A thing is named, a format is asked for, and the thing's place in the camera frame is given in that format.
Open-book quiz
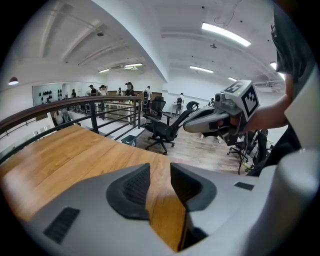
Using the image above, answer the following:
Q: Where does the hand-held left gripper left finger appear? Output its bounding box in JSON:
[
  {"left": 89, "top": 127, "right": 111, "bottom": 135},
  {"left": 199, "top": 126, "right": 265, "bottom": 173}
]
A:
[{"left": 23, "top": 162, "right": 177, "bottom": 256}]

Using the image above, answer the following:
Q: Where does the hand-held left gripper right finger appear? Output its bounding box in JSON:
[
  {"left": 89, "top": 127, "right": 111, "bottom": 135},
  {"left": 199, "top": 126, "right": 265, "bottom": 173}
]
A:
[{"left": 170, "top": 162, "right": 260, "bottom": 237}]

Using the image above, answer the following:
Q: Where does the person's black clothing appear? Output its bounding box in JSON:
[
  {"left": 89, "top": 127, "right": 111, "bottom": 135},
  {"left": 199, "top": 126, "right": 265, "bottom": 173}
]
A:
[{"left": 271, "top": 2, "right": 314, "bottom": 176}]

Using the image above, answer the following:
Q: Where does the grey recycling bin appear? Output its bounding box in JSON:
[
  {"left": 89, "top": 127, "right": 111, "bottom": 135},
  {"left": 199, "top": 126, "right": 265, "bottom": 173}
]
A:
[{"left": 121, "top": 134, "right": 138, "bottom": 148}]

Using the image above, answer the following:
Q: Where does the black mesh office chair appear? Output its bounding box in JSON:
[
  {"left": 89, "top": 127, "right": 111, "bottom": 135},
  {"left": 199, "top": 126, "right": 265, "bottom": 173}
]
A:
[{"left": 142, "top": 96, "right": 174, "bottom": 126}]

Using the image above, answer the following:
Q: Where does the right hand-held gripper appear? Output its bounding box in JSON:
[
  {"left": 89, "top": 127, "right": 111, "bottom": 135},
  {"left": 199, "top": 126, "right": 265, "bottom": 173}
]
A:
[{"left": 183, "top": 79, "right": 261, "bottom": 147}]

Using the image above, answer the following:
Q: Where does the hanging ceiling cable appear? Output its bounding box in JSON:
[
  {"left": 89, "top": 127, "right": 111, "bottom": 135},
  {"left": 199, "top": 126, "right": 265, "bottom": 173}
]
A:
[{"left": 213, "top": 4, "right": 238, "bottom": 29}]

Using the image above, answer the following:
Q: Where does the black reclined office chair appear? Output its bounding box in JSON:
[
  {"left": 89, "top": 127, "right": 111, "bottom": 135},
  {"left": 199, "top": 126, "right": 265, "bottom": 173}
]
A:
[{"left": 144, "top": 101, "right": 201, "bottom": 156}]

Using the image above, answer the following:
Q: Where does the group of black wall caps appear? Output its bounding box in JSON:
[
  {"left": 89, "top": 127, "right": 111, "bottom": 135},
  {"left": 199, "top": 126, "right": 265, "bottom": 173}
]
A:
[{"left": 38, "top": 89, "right": 63, "bottom": 102}]

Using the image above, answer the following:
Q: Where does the person's right forearm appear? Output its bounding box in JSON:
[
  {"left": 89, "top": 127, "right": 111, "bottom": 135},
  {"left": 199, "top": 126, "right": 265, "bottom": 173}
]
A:
[{"left": 243, "top": 92, "right": 293, "bottom": 135}]

